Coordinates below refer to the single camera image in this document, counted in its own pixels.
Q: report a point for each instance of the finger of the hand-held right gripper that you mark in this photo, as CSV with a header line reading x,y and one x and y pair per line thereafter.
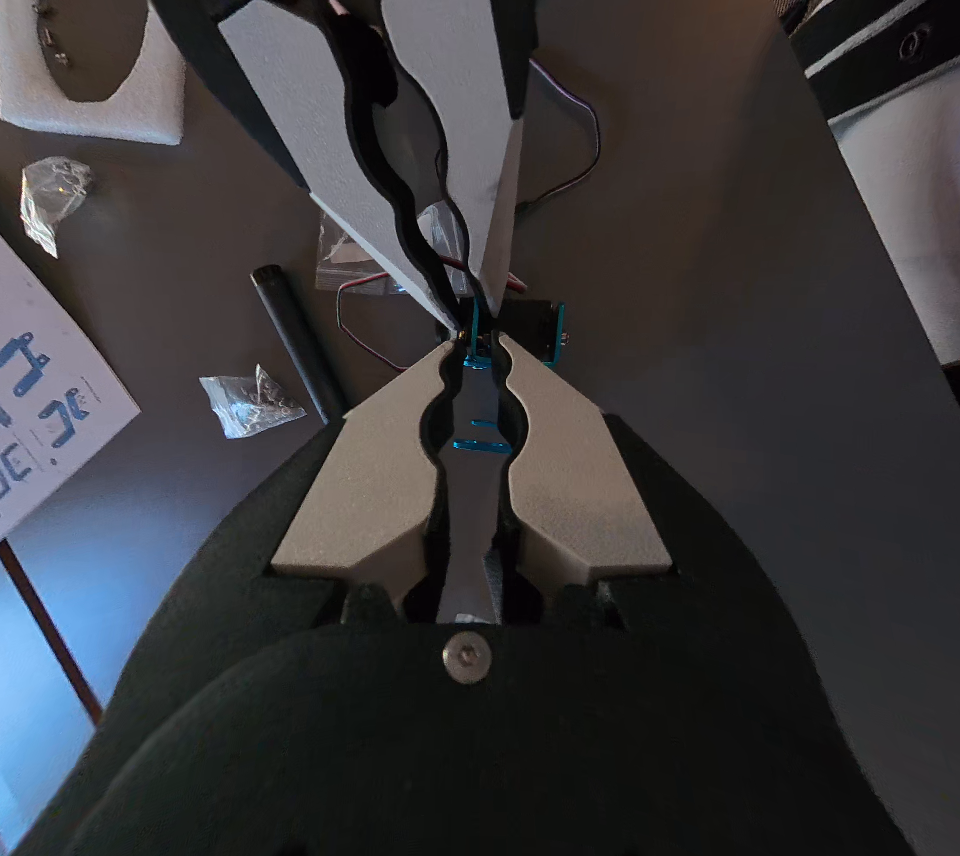
x,y
457,46
300,91

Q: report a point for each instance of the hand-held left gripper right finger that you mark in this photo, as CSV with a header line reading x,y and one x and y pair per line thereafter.
x,y
585,496

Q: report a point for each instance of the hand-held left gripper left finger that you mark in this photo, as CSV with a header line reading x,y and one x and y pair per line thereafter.
x,y
360,496

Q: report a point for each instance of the blue bracket servo assembly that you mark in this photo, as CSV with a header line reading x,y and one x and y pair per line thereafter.
x,y
532,327

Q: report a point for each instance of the dark brown desk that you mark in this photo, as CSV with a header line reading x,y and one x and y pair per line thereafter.
x,y
675,234

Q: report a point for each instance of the clear bag of many screws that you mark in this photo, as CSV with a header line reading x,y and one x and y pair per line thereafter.
x,y
255,406

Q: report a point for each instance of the black electric screwdriver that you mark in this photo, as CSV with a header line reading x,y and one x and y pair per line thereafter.
x,y
300,346

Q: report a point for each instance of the flat clear bag of screws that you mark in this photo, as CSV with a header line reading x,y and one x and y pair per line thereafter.
x,y
337,271

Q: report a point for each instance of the clear bag with white label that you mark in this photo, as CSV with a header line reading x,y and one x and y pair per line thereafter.
x,y
450,234

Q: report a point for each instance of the cluster of small loose screws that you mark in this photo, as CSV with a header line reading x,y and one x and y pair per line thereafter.
x,y
47,36

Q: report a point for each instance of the crumpled small clear bag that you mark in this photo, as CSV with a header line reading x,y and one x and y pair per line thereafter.
x,y
52,189

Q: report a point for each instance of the open instruction manual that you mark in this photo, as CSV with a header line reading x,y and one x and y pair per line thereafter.
x,y
45,421

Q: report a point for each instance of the white foam frame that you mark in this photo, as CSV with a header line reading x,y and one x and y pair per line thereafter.
x,y
112,118

